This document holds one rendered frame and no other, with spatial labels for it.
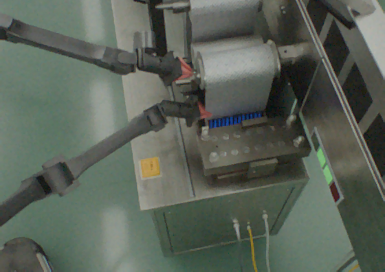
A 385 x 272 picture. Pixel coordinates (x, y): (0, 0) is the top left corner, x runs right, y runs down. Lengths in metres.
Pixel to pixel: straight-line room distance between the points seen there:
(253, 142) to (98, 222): 1.29
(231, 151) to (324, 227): 1.19
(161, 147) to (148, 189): 0.18
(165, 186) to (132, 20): 0.87
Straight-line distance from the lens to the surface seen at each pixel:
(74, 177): 1.31
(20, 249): 2.42
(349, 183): 1.30
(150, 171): 1.65
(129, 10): 2.18
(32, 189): 1.30
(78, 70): 3.16
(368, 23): 1.14
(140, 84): 1.89
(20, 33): 1.38
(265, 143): 1.59
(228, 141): 1.58
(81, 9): 3.56
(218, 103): 1.53
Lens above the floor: 2.43
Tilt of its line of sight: 60 degrees down
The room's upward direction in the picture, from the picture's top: 1 degrees counter-clockwise
